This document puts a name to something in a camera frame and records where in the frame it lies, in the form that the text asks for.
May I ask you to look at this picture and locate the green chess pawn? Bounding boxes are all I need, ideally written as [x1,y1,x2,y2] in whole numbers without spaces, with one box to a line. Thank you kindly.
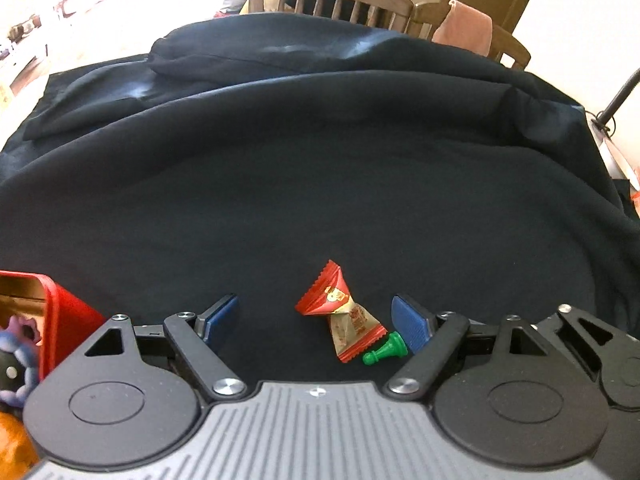
[362,332,409,366]

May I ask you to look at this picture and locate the red beige candy wrapper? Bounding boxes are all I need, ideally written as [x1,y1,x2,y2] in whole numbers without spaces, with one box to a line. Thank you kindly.
[295,260,387,363]

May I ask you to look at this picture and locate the purple monster toy figure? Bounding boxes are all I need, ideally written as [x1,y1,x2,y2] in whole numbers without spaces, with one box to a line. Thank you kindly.
[0,314,41,413]

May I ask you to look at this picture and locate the red metal tin box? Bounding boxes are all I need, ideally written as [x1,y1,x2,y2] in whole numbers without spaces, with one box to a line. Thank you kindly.
[1,271,105,379]

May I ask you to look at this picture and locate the dark navy table cloth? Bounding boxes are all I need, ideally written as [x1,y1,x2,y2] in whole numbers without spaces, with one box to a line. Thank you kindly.
[1,14,639,383]

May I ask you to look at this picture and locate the grey desk lamp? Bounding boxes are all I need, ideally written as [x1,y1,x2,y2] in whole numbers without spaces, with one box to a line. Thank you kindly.
[591,68,640,139]

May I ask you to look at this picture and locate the orange fruit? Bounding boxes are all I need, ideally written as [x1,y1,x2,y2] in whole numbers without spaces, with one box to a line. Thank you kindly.
[0,413,39,480]

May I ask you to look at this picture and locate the pink cloth on chair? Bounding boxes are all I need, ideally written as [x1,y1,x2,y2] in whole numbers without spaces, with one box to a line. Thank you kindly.
[432,0,494,56]

